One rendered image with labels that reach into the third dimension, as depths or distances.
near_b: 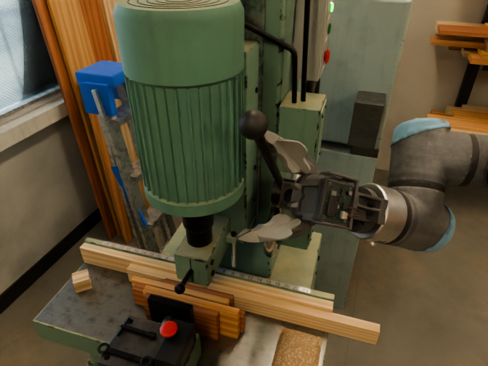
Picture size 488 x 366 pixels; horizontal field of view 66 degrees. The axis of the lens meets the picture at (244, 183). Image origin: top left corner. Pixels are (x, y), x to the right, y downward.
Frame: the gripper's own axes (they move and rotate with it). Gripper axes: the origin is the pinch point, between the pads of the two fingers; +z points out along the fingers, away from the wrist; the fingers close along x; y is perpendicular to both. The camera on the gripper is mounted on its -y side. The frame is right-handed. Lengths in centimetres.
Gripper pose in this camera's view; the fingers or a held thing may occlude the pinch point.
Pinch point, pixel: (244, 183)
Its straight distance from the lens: 52.1
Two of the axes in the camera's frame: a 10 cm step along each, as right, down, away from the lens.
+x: -1.9, 9.8, -0.9
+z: -8.8, -2.1, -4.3
